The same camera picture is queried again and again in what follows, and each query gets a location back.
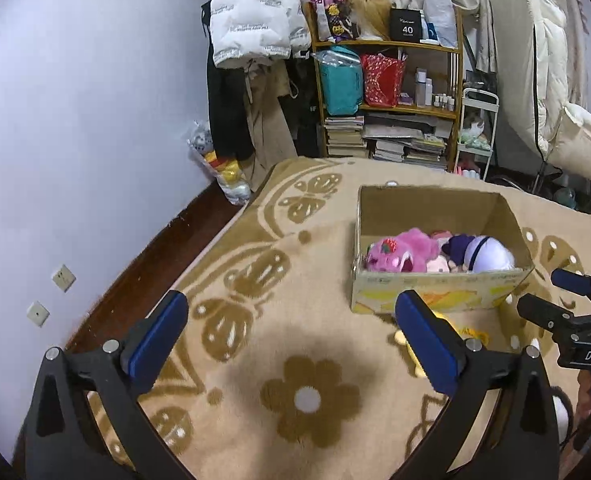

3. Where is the teal bag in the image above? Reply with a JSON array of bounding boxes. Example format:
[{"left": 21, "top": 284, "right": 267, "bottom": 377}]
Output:
[{"left": 314, "top": 46, "right": 364, "bottom": 116}]

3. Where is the stack of books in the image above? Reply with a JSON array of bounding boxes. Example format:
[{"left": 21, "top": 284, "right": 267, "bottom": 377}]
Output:
[{"left": 323, "top": 115, "right": 369, "bottom": 158}]

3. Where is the red patterned gift bag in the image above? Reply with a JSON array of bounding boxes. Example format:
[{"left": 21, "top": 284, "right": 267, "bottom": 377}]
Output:
[{"left": 361, "top": 53, "right": 407, "bottom": 108}]

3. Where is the pink plastic packet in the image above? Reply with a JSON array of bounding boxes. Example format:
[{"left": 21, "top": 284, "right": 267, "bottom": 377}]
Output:
[{"left": 430, "top": 231, "right": 453, "bottom": 240}]

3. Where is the pink bear plush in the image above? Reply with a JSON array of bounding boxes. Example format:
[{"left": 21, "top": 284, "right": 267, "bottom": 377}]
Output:
[{"left": 364, "top": 228, "right": 451, "bottom": 273}]

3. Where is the white black slipper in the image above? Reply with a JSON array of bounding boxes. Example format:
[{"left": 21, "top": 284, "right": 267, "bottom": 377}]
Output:
[{"left": 551, "top": 386, "right": 574, "bottom": 448}]

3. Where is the clear bag of toys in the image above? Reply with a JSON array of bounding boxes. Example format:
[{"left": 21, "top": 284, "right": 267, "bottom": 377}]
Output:
[{"left": 186, "top": 122, "right": 252, "bottom": 206}]

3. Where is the wooden bookshelf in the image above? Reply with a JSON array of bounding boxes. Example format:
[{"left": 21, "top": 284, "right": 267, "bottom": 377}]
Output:
[{"left": 305, "top": 0, "right": 463, "bottom": 169}]

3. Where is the blonde wig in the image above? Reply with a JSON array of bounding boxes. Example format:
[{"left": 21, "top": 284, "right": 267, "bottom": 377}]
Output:
[{"left": 351, "top": 0, "right": 391, "bottom": 41}]

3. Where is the white wall socket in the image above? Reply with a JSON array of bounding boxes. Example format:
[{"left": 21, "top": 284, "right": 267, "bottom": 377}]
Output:
[
  {"left": 26, "top": 301, "right": 50, "bottom": 327},
  {"left": 52, "top": 264, "right": 76, "bottom": 292}
]

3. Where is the black box with 40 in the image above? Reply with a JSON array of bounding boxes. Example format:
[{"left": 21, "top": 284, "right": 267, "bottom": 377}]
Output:
[{"left": 389, "top": 8, "right": 422, "bottom": 44}]

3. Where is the white wire cart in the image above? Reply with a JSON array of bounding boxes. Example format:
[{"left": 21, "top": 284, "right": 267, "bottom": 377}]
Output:
[{"left": 454, "top": 88, "right": 499, "bottom": 181}]

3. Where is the white puffer jacket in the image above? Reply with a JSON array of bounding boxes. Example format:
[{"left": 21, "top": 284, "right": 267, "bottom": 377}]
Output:
[{"left": 209, "top": 0, "right": 312, "bottom": 70}]

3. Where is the purple hat plush doll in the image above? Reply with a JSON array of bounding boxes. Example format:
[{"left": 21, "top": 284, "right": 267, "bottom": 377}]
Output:
[{"left": 442, "top": 234, "right": 515, "bottom": 273}]

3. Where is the open cardboard box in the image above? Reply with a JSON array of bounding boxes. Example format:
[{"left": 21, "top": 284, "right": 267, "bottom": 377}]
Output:
[{"left": 351, "top": 186, "right": 534, "bottom": 314}]

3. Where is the lower white wall socket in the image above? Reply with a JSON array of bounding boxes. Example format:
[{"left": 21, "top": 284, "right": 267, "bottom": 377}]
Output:
[{"left": 26, "top": 301, "right": 50, "bottom": 327}]

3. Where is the upper white wall socket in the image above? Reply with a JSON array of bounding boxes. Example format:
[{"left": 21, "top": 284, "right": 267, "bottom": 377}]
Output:
[{"left": 52, "top": 264, "right": 76, "bottom": 292}]

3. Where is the white quilted bedding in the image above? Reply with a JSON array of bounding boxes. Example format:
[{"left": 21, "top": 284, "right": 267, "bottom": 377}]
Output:
[{"left": 489, "top": 0, "right": 591, "bottom": 180}]

